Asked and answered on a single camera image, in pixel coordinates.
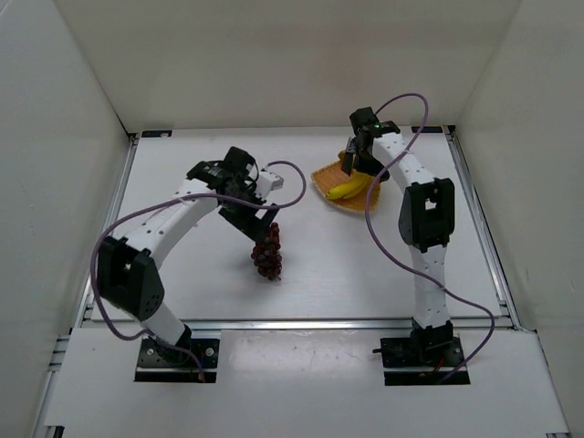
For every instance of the yellow fake banana bunch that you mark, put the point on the yellow fake banana bunch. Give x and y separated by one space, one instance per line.
340 189

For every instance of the right aluminium side rail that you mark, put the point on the right aluminium side rail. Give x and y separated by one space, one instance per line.
492 258

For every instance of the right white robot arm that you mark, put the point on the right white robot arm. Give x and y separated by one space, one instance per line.
426 222

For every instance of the woven triangular fruit basket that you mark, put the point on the woven triangular fruit basket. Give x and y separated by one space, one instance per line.
356 204

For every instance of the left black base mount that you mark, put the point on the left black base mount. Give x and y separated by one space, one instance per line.
158 364

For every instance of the front aluminium rail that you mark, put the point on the front aluminium rail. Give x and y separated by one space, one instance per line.
307 324

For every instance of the dark red fake grapes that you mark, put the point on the dark red fake grapes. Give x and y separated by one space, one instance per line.
266 254

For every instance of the black corner label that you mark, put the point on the black corner label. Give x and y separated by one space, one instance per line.
156 134
428 129

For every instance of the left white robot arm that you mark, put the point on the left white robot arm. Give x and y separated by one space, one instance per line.
127 271

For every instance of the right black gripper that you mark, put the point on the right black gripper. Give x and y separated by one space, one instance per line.
354 147

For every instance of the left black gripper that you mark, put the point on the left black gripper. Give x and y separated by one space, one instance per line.
244 217

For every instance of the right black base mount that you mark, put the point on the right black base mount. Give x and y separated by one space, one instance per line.
405 365

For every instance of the left black corner label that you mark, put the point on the left black corner label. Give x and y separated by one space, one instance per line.
156 134

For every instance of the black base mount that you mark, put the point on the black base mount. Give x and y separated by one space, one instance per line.
405 365
158 364

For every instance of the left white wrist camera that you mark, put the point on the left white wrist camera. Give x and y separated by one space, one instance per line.
268 182

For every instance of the right black corner label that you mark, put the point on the right black corner label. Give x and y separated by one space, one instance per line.
428 129

